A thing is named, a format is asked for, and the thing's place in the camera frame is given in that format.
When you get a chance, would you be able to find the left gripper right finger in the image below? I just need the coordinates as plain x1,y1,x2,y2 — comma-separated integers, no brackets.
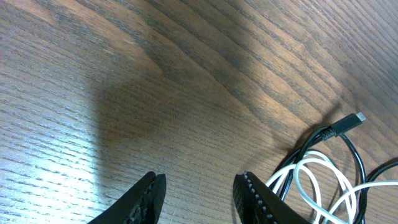
233,172,309,224

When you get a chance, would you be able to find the white usb cable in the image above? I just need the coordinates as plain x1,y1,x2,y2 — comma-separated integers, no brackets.
264,149,398,224

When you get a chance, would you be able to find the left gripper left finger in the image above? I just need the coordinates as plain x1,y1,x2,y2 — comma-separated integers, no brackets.
89,171,167,224

